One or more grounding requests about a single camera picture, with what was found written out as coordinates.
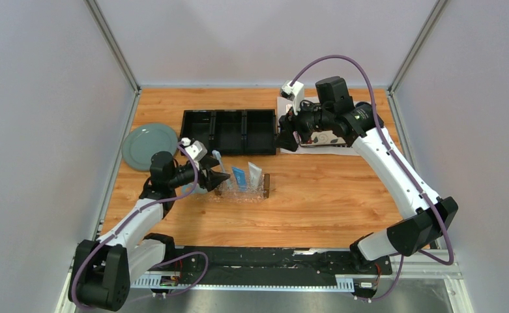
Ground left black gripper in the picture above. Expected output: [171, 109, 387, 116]
[167, 155, 229, 192]

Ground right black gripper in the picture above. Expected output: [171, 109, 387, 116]
[274, 96, 334, 151]

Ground light blue toothbrush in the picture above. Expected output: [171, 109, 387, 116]
[212, 150, 233, 192]

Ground blue toothpaste tube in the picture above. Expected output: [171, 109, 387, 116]
[231, 166, 248, 192]

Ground grey white toothpaste tube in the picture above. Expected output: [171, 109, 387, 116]
[248, 162, 262, 189]

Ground light blue mug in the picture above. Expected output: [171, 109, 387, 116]
[181, 183, 208, 195]

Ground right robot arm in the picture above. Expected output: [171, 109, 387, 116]
[276, 76, 458, 273]

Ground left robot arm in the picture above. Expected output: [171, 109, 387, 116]
[68, 147, 230, 312]

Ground patterned white placemat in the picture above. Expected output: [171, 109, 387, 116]
[276, 97, 359, 156]

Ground square floral plate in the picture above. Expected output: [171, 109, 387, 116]
[296, 130, 347, 147]

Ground black compartment organizer box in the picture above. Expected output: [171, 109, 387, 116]
[180, 109, 277, 155]

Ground grey blue round plate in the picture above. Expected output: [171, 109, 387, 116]
[121, 123, 178, 171]

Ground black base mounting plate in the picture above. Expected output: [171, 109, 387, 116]
[144, 246, 392, 297]

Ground clear glass tray wooden handles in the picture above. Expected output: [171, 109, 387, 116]
[196, 173, 271, 203]

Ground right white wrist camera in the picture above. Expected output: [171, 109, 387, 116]
[280, 80, 305, 115]

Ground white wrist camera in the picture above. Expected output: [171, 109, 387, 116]
[180, 137, 208, 164]
[280, 80, 305, 115]

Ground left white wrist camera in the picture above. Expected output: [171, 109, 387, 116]
[180, 137, 208, 164]

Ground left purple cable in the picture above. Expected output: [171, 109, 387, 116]
[70, 142, 210, 310]

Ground purple cable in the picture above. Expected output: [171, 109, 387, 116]
[70, 142, 210, 310]
[289, 55, 456, 302]

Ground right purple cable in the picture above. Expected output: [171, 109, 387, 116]
[289, 55, 456, 302]

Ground aluminium frame rail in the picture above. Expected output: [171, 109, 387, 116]
[53, 244, 475, 313]

